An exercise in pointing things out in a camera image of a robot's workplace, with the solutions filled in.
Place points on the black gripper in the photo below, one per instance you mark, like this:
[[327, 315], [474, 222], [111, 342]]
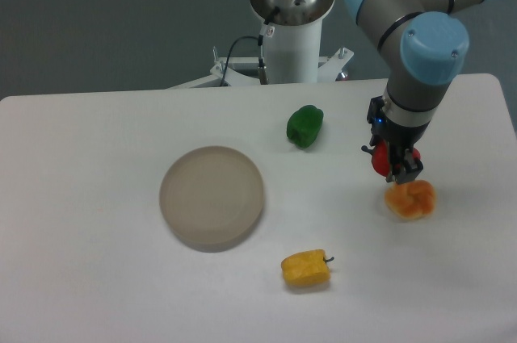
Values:
[[399, 139]]

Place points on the red pepper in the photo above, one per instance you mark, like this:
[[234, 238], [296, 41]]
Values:
[[382, 158]]

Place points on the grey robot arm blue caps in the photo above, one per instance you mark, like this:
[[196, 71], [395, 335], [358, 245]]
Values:
[[420, 41]]

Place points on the green pepper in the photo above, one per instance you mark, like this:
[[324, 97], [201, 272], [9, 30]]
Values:
[[304, 126]]

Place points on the yellow pepper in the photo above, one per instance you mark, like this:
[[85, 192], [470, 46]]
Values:
[[306, 269]]

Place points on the beige round plate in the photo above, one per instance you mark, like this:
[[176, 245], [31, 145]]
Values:
[[212, 198]]

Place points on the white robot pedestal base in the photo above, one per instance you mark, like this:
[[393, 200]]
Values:
[[289, 54]]

